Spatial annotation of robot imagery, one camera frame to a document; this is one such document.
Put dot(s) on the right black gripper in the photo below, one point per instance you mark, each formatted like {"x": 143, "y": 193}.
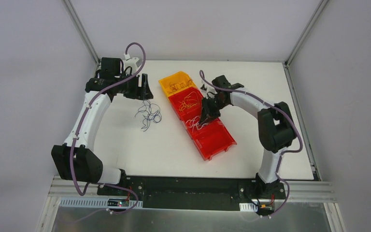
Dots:
{"x": 213, "y": 105}

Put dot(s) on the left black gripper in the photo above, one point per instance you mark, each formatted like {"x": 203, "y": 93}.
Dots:
{"x": 142, "y": 85}

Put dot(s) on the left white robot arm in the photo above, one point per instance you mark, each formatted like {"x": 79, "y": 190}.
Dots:
{"x": 75, "y": 159}

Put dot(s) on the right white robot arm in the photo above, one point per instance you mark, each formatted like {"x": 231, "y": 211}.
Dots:
{"x": 276, "y": 129}

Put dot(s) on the red middle bin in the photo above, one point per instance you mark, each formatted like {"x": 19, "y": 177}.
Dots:
{"x": 190, "y": 120}

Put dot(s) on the red bin near yellow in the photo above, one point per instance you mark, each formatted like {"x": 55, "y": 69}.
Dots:
{"x": 189, "y": 98}

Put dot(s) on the red front bin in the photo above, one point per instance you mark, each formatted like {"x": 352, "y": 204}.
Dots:
{"x": 211, "y": 141}

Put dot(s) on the yellow plastic bin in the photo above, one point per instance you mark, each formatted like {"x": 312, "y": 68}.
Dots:
{"x": 176, "y": 83}

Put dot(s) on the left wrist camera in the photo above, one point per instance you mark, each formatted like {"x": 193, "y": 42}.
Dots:
{"x": 131, "y": 62}

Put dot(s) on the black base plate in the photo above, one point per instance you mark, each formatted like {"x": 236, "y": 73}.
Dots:
{"x": 198, "y": 201}

